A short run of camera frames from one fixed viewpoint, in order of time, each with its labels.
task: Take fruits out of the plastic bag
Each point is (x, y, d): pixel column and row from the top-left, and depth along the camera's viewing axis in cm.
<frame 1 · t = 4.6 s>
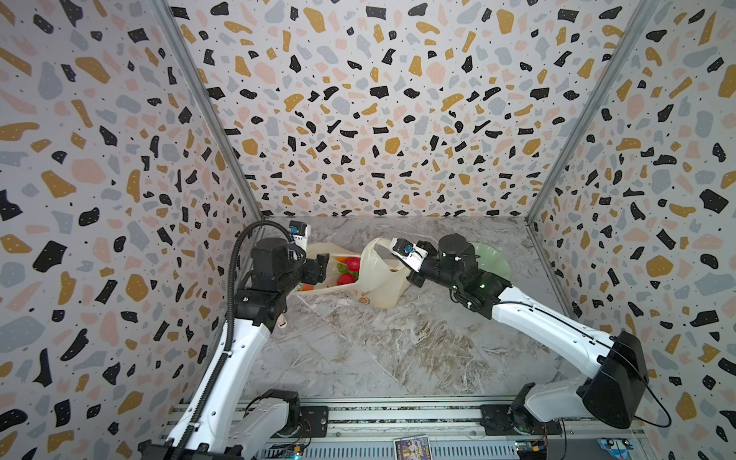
left hand: (317, 252, 74), fingers open
right hand: (398, 251, 73), fingers closed
cream plastic bag: (382, 274, 73), point 28 cm above the table
red apple: (341, 278, 102), point 3 cm above the table

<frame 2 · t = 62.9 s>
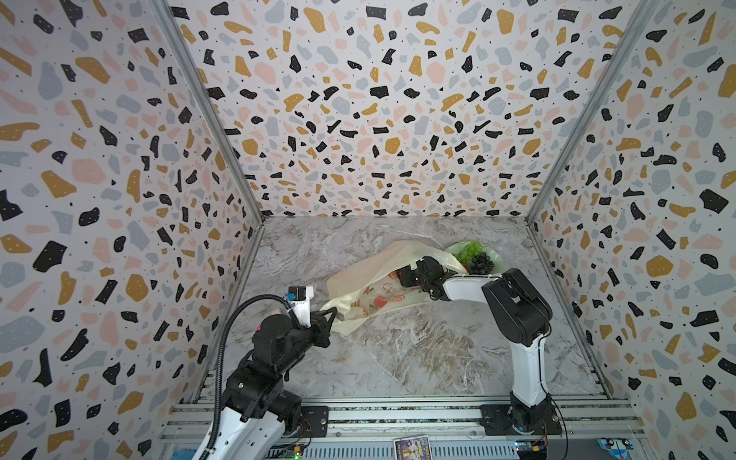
left hand: (339, 310, 71), fingers closed
right hand: (404, 270, 102), fingers open
cream plastic bag: (372, 284, 77), point 23 cm above the table
green grapes: (468, 252, 105), point 7 cm above the table
dark purple grapes: (481, 264, 101), point 7 cm above the table
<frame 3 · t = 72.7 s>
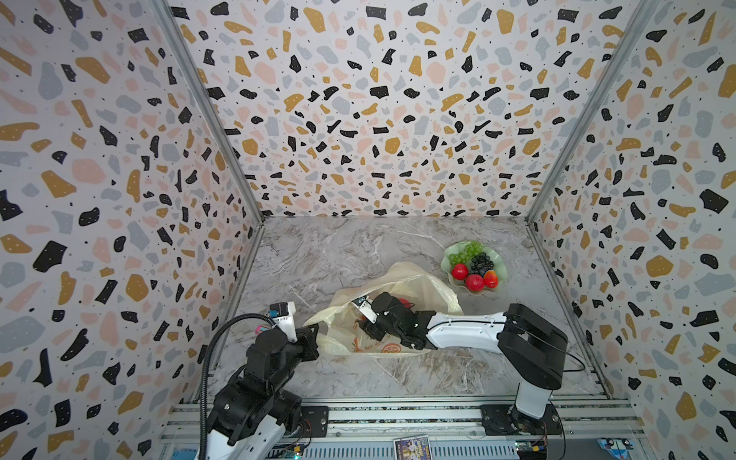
left hand: (322, 325, 72), fingers closed
right hand: (365, 313, 86), fingers open
red apple 2: (474, 283, 94), point 9 cm above the table
orange red mango: (491, 280, 96), point 8 cm above the table
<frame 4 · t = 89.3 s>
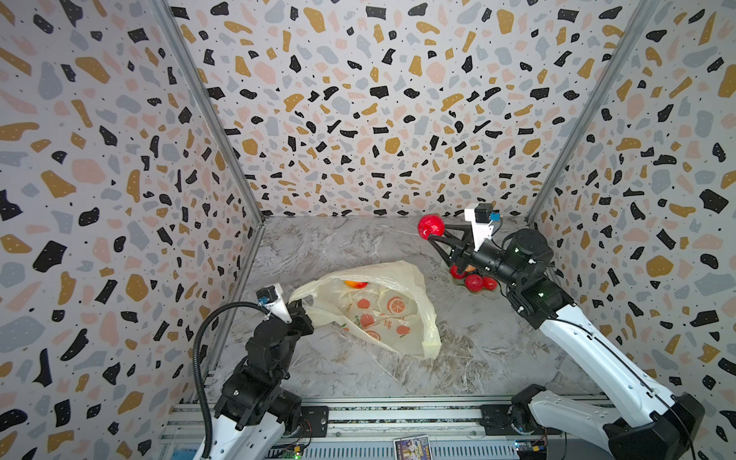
left hand: (304, 297, 71), fingers closed
right hand: (439, 233, 63), fingers open
cream plastic bag: (392, 311, 97), on the table
red strawberry: (356, 285, 99), point 4 cm above the table
